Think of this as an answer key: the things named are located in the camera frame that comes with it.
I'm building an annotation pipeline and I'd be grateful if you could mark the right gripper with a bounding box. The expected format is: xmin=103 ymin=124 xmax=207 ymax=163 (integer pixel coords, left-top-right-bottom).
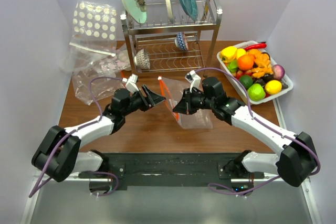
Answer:
xmin=173 ymin=88 xmax=215 ymax=115

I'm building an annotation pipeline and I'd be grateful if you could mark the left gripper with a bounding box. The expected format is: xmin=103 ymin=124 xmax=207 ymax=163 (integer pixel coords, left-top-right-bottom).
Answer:
xmin=122 ymin=84 xmax=165 ymax=117

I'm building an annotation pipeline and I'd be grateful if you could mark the orange zip top bag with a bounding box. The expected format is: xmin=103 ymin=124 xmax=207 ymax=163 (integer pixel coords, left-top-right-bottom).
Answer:
xmin=158 ymin=76 xmax=213 ymax=129

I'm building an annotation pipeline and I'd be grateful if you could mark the dark green avocado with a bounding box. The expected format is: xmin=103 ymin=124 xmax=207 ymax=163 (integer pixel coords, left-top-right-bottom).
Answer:
xmin=239 ymin=74 xmax=254 ymax=90

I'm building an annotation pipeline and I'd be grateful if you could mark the orange fruit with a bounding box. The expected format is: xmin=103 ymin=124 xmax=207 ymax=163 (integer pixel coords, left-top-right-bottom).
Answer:
xmin=237 ymin=54 xmax=255 ymax=71

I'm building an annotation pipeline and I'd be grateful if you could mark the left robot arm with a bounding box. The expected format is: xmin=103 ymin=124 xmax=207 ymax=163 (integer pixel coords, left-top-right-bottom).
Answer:
xmin=31 ymin=86 xmax=165 ymax=182

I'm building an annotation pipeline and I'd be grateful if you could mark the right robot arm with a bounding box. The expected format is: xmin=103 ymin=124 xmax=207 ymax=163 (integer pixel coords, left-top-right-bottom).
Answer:
xmin=173 ymin=73 xmax=320 ymax=187

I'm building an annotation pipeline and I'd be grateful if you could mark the clear crumpled plastic bag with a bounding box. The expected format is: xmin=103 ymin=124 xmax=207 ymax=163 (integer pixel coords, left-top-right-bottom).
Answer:
xmin=60 ymin=45 xmax=131 ymax=105

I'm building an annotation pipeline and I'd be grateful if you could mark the polka dot plastic bag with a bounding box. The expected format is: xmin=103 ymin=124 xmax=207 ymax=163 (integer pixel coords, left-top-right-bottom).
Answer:
xmin=69 ymin=0 xmax=117 ymax=56

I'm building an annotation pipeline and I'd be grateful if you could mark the white food tray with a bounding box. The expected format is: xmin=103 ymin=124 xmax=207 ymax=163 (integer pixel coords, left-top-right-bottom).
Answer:
xmin=216 ymin=40 xmax=294 ymax=105

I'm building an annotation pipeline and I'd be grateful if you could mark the grey patterned bowl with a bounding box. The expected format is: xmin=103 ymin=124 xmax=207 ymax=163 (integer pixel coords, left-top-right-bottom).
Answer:
xmin=134 ymin=49 xmax=150 ymax=70

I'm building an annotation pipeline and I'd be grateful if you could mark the blue patterned bowl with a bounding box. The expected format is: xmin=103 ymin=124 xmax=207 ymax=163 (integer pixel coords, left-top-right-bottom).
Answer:
xmin=175 ymin=32 xmax=188 ymax=51

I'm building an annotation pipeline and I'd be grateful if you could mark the light green pepper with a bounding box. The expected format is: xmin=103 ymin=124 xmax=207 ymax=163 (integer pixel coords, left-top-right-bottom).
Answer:
xmin=227 ymin=60 xmax=238 ymax=73

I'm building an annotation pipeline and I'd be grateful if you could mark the yellow bell pepper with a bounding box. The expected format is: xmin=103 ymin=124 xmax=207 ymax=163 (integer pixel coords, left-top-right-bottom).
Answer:
xmin=220 ymin=46 xmax=237 ymax=63

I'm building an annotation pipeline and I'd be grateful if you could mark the metal dish rack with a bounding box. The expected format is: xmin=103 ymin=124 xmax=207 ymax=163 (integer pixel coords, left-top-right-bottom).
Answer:
xmin=120 ymin=0 xmax=223 ymax=75

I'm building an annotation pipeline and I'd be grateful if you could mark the green apple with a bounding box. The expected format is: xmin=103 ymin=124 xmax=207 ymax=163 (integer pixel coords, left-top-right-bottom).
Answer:
xmin=247 ymin=83 xmax=266 ymax=101

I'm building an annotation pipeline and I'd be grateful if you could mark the yellow lemon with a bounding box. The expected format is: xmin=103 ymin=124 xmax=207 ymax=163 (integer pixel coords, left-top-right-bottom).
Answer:
xmin=265 ymin=80 xmax=282 ymax=95

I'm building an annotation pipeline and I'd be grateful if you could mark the red chili pepper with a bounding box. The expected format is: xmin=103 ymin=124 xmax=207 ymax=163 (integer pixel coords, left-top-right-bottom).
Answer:
xmin=245 ymin=43 xmax=267 ymax=51

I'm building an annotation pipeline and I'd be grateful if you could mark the purple onion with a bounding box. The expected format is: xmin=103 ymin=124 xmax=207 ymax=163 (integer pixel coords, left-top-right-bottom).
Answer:
xmin=272 ymin=65 xmax=286 ymax=80

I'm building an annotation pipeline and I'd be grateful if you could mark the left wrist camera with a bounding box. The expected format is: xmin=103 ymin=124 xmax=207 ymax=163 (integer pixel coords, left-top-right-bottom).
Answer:
xmin=122 ymin=74 xmax=139 ymax=93

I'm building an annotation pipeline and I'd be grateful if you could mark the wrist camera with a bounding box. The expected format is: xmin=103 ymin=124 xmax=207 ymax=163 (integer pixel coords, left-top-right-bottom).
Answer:
xmin=122 ymin=74 xmax=139 ymax=93
xmin=185 ymin=70 xmax=201 ymax=92

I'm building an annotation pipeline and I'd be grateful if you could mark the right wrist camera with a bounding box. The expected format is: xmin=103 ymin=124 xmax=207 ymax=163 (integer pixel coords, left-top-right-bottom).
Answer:
xmin=185 ymin=70 xmax=201 ymax=92

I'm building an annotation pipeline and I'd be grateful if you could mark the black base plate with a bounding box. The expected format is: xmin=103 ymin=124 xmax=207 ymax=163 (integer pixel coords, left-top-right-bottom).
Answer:
xmin=78 ymin=152 xmax=265 ymax=192

